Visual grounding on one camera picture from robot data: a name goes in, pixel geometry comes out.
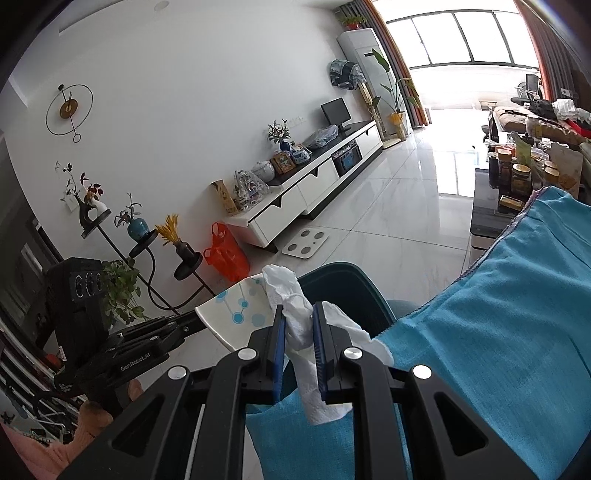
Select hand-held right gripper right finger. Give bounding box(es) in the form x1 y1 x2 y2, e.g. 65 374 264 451
311 302 536 480

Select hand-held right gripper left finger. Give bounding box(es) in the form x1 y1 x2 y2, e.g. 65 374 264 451
58 305 288 480

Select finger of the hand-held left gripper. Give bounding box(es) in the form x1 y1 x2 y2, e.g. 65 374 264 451
161 325 206 356
111 311 204 340

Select white tissue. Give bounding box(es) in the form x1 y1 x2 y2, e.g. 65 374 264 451
262 264 394 426

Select teal trash bin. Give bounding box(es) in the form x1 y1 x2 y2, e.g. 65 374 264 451
283 261 399 398

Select person's left hand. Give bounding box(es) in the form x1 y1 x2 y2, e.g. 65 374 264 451
78 378 145 441

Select green ivy plant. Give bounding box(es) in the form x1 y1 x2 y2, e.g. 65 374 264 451
99 257 149 331

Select black plant stand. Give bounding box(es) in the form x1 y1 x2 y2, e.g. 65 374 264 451
80 208 219 319

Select yellow grass black vase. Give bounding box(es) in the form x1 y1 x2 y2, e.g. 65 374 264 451
155 213 197 262

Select red plastic bag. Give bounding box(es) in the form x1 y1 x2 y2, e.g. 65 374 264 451
203 222 251 283

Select plant in blue pot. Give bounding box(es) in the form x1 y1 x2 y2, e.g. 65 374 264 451
114 193 149 241

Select white bathroom scale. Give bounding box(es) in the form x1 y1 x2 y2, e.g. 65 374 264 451
281 229 332 258

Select red leaf plant white vase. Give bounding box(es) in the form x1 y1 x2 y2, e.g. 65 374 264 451
54 161 112 219

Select yellow box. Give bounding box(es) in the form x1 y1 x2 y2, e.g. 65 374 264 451
211 179 240 217

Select clear plastic bag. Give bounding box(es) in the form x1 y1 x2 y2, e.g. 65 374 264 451
233 169 271 205

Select white TV cabinet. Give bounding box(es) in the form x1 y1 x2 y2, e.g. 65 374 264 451
224 120 385 253

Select printed blue blanket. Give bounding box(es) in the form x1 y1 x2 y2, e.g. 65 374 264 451
245 185 591 480

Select dark coffee table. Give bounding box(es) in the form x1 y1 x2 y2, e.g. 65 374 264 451
468 164 552 269

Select grey plastic bag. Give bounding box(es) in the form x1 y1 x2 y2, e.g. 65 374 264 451
307 124 343 149

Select black monitor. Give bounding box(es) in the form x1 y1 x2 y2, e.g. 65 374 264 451
320 98 353 136

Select tall leafy potted plant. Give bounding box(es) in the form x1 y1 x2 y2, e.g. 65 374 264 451
369 48 420 140

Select group of jars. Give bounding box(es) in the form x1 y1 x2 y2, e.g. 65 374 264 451
487 131 561 210

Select covered standing fan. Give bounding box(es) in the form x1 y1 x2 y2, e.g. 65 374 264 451
329 58 366 91

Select white floor air conditioner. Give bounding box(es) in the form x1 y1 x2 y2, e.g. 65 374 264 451
337 28 394 136

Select orange grey curtain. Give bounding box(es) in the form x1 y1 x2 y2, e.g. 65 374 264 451
514 0 591 100
365 0 428 128

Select kraft paper bag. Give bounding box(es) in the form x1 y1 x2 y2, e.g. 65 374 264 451
549 142 584 200

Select black bag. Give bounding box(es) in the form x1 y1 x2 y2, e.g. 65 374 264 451
528 99 562 117

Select black office chair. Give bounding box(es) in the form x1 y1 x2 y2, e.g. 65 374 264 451
510 74 542 106

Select large window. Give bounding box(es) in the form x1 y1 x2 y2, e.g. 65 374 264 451
382 4 542 71

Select picture frame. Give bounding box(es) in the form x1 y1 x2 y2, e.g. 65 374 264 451
270 151 297 175

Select round wall clock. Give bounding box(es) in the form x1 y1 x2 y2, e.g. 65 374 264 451
45 83 95 143

